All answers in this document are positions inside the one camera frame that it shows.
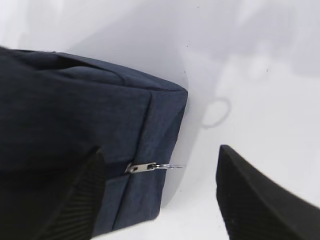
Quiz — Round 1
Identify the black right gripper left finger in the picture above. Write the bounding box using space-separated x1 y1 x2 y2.
39 147 106 240

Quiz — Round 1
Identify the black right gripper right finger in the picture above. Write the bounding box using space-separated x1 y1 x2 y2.
215 145 320 240

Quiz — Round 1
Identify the dark navy lunch bag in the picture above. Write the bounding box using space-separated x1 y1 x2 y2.
0 47 188 240

